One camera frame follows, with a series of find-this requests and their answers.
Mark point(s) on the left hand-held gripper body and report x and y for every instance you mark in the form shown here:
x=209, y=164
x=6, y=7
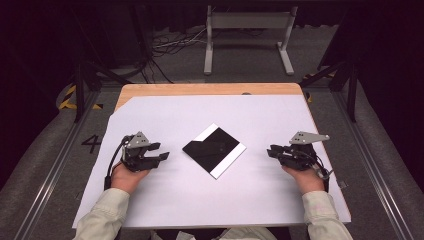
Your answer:
x=135, y=156

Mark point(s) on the wooden table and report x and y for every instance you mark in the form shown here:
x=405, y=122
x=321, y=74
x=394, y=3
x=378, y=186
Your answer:
x=200, y=89

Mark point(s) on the black stand leg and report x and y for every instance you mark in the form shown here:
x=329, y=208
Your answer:
x=79, y=90
x=352, y=93

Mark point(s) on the yellow black hazard tape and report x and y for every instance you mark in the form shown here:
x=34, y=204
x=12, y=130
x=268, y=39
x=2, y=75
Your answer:
x=68, y=100

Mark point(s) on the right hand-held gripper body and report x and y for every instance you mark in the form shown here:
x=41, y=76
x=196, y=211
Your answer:
x=300, y=158

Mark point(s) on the white table sheet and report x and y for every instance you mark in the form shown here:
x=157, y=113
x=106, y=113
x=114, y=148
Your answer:
x=166, y=116

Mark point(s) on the person's left hand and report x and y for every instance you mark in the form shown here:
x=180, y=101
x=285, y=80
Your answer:
x=125, y=180

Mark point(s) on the person's right hand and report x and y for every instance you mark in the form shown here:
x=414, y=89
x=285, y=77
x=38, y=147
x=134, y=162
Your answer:
x=308, y=181

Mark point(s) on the metal floor rail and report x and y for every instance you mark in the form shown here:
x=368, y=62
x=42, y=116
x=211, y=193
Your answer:
x=56, y=160
x=373, y=166

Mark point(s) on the black cloth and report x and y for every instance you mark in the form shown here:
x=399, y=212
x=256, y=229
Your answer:
x=195, y=148

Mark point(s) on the grey metal stand frame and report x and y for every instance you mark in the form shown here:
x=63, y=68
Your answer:
x=248, y=20

